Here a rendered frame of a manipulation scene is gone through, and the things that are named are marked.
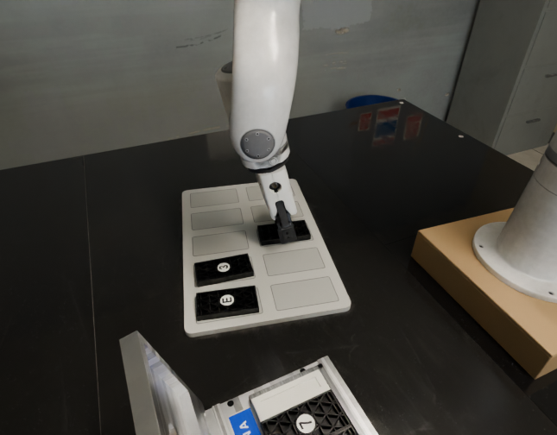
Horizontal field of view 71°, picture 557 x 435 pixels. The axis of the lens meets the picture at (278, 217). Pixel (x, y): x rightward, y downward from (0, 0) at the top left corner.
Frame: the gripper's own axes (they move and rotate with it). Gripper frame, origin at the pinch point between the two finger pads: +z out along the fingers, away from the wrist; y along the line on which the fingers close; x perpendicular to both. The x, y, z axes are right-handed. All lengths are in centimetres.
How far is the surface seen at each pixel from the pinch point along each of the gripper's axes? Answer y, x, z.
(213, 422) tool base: -34.5, 16.1, -1.9
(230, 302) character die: -16.2, 12.3, -1.3
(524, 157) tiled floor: 156, -191, 136
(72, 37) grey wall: 157, 68, -16
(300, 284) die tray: -13.5, 0.4, 2.5
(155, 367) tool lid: -34.6, 17.5, -16.4
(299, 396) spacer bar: -33.9, 5.2, -0.7
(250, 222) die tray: 5.3, 6.3, 1.2
